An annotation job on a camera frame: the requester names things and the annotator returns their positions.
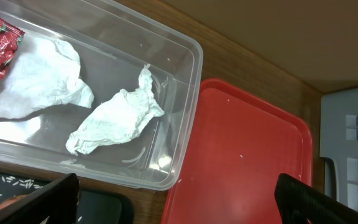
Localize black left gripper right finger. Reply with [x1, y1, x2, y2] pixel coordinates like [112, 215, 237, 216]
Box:
[275, 173, 358, 224]

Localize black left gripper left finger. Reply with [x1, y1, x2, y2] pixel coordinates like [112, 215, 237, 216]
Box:
[0, 173, 80, 224]

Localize orange carrot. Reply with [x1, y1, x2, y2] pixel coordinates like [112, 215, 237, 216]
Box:
[0, 195, 26, 210]

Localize black food waste tray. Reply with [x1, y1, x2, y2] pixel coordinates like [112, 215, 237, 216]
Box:
[0, 172, 134, 223]

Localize grey dishwasher rack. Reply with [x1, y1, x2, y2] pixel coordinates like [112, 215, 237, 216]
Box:
[319, 88, 358, 212]

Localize clear plastic waste bin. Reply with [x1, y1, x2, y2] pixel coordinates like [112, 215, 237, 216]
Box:
[0, 1, 203, 190]

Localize red serving tray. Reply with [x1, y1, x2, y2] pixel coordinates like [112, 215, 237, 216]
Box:
[162, 79, 313, 224]

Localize crumpled white tissue right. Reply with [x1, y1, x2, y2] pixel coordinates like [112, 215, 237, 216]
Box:
[65, 64, 165, 155]

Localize crumpled white tissue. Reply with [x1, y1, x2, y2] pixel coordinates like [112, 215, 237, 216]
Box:
[0, 31, 94, 119]
[65, 64, 165, 155]

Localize crumpled white tissue left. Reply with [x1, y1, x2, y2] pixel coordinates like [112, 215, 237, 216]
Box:
[0, 31, 94, 119]

